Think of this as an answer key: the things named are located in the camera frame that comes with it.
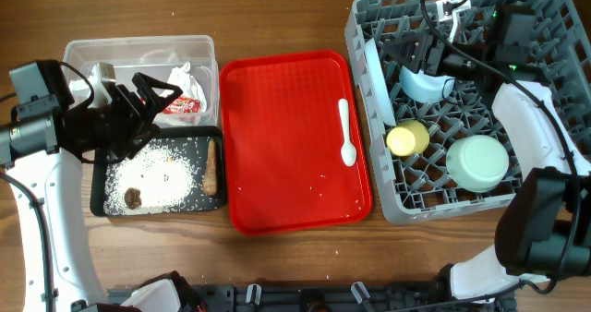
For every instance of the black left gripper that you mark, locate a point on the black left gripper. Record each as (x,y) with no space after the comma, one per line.
(137,120)

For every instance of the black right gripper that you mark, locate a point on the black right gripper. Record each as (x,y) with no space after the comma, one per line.
(428,53)

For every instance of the red snack wrapper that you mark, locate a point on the red snack wrapper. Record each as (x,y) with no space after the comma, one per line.
(183,105)

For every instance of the white napkin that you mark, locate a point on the white napkin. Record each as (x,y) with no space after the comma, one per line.
(181,77)

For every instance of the light blue plate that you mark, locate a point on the light blue plate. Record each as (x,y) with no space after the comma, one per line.
(378,84)

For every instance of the cooked white rice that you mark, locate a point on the cooked white rice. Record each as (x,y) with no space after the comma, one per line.
(166,171)

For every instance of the dark brown food lump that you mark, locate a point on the dark brown food lump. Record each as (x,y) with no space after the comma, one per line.
(132,198)

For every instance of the yellow plastic cup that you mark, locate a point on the yellow plastic cup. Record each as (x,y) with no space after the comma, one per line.
(407,138)

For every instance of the brown bread stick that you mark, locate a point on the brown bread stick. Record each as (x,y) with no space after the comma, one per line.
(210,180)

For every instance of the green rice bowl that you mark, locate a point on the green rice bowl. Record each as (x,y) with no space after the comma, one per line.
(477,163)

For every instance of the white plastic spoon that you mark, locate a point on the white plastic spoon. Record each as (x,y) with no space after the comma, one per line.
(348,150)

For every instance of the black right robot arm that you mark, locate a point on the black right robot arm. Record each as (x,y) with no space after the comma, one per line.
(543,237)

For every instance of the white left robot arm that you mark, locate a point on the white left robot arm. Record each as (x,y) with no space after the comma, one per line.
(42,154)

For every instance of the grey dishwasher rack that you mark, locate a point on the grey dishwasher rack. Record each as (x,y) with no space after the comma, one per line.
(417,187)

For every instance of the black plastic tray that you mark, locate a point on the black plastic tray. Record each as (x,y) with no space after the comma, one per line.
(204,134)

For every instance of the clear plastic storage bin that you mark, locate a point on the clear plastic storage bin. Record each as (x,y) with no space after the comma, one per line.
(157,57)

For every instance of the red serving tray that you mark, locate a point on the red serving tray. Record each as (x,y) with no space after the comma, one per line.
(282,144)

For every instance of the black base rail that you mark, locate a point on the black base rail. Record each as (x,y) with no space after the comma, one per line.
(392,297)

